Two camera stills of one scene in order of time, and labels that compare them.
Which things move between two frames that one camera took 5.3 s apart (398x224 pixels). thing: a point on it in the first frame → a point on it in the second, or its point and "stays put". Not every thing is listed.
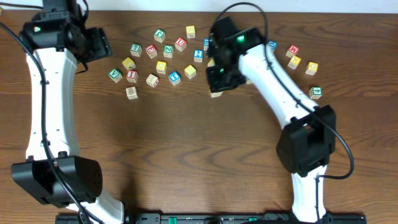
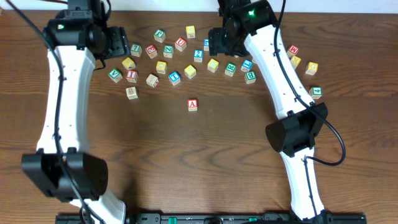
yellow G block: [311, 68] stays put
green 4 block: [315, 93] stays put
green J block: [159, 35] stays put
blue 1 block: [206, 44] stays put
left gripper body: [95, 46] → [117, 45]
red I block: [132, 76] stays put
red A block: [216, 94] → [193, 104]
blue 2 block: [198, 55] stays put
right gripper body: [225, 78] → [222, 43]
